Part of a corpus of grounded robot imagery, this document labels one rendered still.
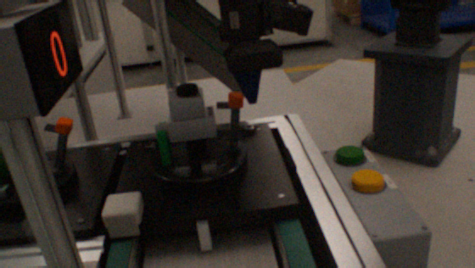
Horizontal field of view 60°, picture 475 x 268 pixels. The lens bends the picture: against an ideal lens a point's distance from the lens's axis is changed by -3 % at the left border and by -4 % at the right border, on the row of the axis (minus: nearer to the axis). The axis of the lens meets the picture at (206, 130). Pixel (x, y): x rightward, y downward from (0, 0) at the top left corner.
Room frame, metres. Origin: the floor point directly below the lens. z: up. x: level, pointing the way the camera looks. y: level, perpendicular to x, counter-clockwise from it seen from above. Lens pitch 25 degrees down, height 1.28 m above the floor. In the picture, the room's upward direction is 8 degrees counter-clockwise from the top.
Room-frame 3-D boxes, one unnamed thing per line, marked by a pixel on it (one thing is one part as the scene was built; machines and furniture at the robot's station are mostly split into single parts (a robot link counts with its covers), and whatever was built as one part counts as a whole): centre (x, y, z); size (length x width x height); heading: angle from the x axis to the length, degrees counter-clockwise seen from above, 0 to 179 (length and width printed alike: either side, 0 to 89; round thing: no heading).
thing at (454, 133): (0.71, -0.39, 0.96); 0.15 x 0.15 x 0.20; 42
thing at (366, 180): (0.45, -0.20, 0.96); 0.04 x 0.04 x 0.02
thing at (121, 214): (0.45, 0.12, 0.97); 0.05 x 0.05 x 0.04; 88
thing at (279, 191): (0.54, 0.02, 0.96); 0.24 x 0.24 x 0.02; 88
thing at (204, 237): (0.42, 0.02, 0.95); 0.01 x 0.01 x 0.04; 88
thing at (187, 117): (0.54, 0.03, 1.06); 0.08 x 0.04 x 0.07; 89
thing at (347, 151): (0.52, -0.20, 0.96); 0.04 x 0.04 x 0.02
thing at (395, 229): (0.45, -0.20, 0.93); 0.21 x 0.07 x 0.06; 178
